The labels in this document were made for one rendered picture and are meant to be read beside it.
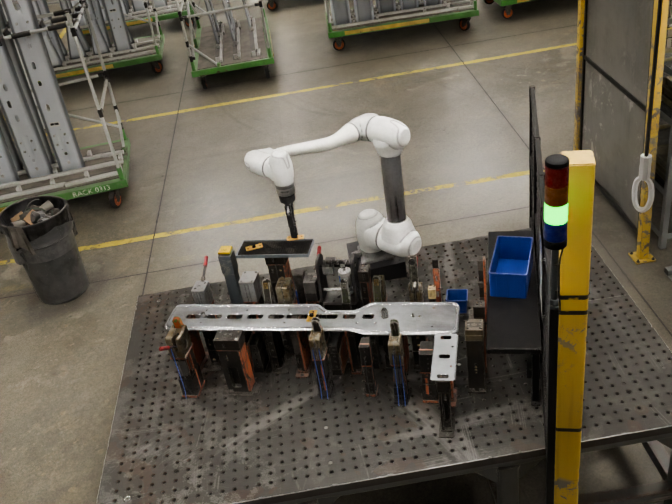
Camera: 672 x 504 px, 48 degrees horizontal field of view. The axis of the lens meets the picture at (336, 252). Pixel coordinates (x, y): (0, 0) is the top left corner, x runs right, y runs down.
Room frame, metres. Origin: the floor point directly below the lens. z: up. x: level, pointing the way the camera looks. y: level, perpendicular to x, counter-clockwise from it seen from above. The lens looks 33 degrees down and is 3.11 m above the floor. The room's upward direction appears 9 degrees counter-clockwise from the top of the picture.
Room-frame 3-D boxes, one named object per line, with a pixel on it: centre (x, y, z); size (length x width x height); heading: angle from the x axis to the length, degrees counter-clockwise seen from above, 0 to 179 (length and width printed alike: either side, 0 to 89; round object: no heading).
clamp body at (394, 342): (2.49, -0.18, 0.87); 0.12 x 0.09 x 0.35; 165
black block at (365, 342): (2.56, -0.06, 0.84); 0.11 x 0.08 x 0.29; 165
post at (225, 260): (3.25, 0.54, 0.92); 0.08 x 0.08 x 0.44; 75
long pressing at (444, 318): (2.79, 0.18, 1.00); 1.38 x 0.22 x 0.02; 75
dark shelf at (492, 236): (2.76, -0.76, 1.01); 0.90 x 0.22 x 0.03; 165
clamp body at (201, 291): (3.11, 0.68, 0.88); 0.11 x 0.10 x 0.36; 165
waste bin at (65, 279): (4.95, 2.11, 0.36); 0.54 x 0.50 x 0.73; 1
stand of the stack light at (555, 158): (1.92, -0.67, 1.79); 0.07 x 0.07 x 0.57
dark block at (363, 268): (2.95, -0.12, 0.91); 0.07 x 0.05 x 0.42; 165
